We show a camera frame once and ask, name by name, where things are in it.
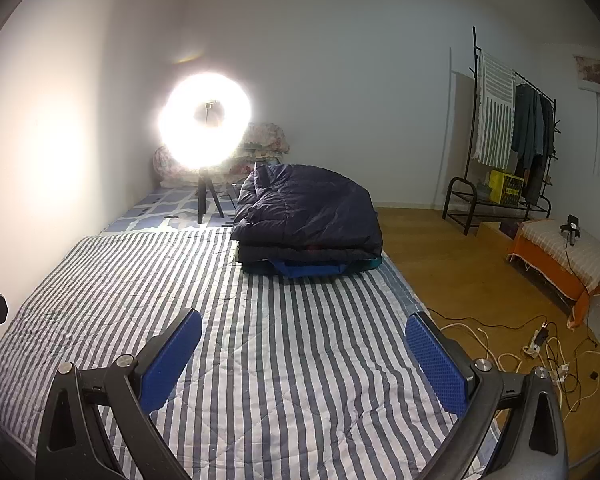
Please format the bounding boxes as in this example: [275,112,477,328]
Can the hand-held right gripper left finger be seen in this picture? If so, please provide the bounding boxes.
[36,308,203,480]

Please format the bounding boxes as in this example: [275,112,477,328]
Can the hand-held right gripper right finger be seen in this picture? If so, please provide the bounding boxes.
[405,311,570,480]

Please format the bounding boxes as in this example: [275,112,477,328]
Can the navy puffer jacket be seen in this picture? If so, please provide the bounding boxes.
[230,162,384,275]

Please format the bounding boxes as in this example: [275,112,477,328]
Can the black clothes rack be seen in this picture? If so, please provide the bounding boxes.
[442,26,564,236]

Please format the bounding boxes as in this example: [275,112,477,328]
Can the dark hanging clothes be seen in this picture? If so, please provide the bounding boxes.
[510,82,557,202]

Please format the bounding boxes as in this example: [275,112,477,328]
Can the striped bed quilt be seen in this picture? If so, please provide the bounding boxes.
[0,230,502,477]

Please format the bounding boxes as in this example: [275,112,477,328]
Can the white power strip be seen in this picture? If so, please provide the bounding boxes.
[523,328,551,359]

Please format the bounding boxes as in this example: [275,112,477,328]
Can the teal garment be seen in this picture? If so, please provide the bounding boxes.
[346,255,384,274]

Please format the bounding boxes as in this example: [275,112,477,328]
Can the blue checked bed sheet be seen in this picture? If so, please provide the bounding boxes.
[102,184,253,234]

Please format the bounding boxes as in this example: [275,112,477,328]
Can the orange covered bench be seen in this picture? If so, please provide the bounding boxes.
[506,218,600,331]

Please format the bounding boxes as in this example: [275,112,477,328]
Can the blue garment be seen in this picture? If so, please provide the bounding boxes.
[269,258,349,280]

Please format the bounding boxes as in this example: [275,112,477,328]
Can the black tripod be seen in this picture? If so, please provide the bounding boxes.
[195,167,226,225]

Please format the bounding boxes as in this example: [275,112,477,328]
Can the yellow crate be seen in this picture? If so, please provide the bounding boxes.
[487,168,525,206]

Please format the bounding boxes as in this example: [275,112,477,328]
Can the black device on stand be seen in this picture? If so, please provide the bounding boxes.
[559,213,582,247]

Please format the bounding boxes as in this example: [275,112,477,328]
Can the floral rolled quilt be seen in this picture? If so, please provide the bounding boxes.
[152,121,291,192]

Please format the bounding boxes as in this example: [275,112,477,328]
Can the striped hanging towel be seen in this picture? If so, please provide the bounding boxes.
[469,51,517,166]

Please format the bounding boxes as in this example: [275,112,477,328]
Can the rolled window blind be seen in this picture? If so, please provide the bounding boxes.
[573,53,600,94]

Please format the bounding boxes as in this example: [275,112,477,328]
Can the white floor cables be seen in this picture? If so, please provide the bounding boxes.
[439,322,572,387]

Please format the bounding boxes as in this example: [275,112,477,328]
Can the black floor cables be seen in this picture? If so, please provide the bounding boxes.
[430,310,600,413]

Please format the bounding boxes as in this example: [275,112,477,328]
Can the ring light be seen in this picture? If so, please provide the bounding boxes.
[157,72,254,171]

